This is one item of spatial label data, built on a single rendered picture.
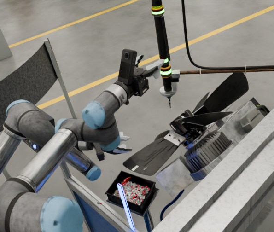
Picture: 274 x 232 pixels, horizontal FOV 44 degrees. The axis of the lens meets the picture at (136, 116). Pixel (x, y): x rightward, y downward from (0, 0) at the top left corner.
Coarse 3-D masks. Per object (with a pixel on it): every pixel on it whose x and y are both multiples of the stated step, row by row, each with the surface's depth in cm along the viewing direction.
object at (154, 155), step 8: (152, 144) 157; (160, 144) 155; (168, 144) 154; (136, 152) 157; (144, 152) 154; (152, 152) 151; (160, 152) 150; (168, 152) 150; (128, 160) 155; (136, 160) 151; (144, 160) 149; (152, 160) 147; (160, 160) 146; (128, 168) 149; (136, 168) 146; (152, 168) 142
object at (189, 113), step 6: (186, 114) 157; (192, 114) 160; (174, 120) 157; (180, 120) 156; (174, 126) 158; (180, 126) 156; (186, 126) 156; (204, 126) 157; (180, 132) 158; (186, 132) 156; (192, 132) 157; (198, 132) 154; (186, 138) 159; (192, 138) 154; (186, 144) 157
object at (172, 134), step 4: (172, 132) 160; (168, 136) 159; (172, 136) 158; (176, 136) 158; (180, 136) 157; (172, 140) 156; (176, 140) 156; (180, 140) 155; (184, 140) 155; (176, 144) 154; (180, 144) 154
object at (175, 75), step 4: (176, 72) 132; (172, 76) 133; (176, 76) 133; (172, 80) 133; (176, 80) 133; (172, 84) 135; (176, 84) 136; (160, 88) 141; (172, 88) 137; (176, 88) 136; (160, 92) 139; (164, 92) 138; (168, 92) 138; (172, 92) 137; (164, 96) 138; (168, 96) 137
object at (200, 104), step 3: (207, 93) 185; (204, 96) 183; (207, 96) 188; (201, 99) 180; (204, 99) 186; (201, 102) 182; (198, 105) 178; (201, 105) 185; (195, 108) 174; (198, 108) 180; (195, 111) 175
